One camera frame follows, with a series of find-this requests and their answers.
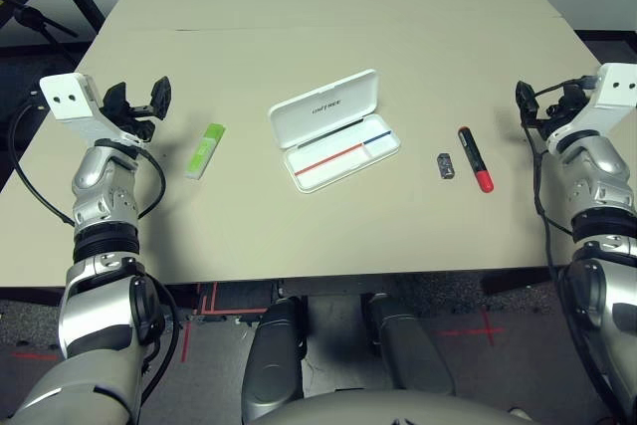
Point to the black tripod stand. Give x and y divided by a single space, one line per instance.
30 17

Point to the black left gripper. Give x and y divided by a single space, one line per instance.
134 121

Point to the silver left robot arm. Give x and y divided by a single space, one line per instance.
99 295

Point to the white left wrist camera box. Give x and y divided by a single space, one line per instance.
69 96

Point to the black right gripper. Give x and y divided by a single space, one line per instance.
550 116

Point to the black table frame bar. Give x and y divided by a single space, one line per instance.
338 286

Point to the small dark sharpener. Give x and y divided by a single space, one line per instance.
446 166

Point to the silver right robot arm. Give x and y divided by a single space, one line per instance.
602 295

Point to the white hard pencil case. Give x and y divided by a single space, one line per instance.
323 106

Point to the black marker with red cap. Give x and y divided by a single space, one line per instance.
473 156

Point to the pale foot tip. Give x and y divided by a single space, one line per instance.
520 413

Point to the grey robot torso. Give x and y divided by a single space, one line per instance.
398 410

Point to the dark grey left robot leg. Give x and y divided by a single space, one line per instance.
274 360

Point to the green and white eraser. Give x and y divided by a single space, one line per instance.
204 151

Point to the dark grey right robot leg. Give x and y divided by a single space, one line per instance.
408 350

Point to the dark grey robot leg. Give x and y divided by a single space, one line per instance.
274 360
408 350

